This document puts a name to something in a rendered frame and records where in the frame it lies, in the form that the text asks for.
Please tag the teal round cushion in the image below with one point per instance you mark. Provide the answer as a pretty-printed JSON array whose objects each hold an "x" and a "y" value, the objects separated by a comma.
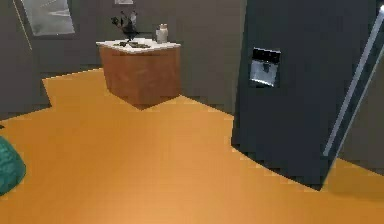
[{"x": 9, "y": 166}]

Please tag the dark grey fridge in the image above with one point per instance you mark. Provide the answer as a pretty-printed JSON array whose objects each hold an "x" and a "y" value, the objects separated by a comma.
[{"x": 293, "y": 106}]

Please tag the wooden cabinet with white top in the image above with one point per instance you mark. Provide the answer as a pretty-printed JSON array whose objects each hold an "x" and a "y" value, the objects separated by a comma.
[{"x": 141, "y": 75}]

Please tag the white jar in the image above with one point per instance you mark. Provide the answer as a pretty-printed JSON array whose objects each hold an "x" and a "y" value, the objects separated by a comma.
[{"x": 161, "y": 34}]

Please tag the small pale wall picture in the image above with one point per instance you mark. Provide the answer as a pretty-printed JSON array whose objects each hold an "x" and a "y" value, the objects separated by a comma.
[{"x": 123, "y": 1}]

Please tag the dark flat tray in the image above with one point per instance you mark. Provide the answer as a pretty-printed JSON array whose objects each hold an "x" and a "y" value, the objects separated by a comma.
[{"x": 135, "y": 44}]

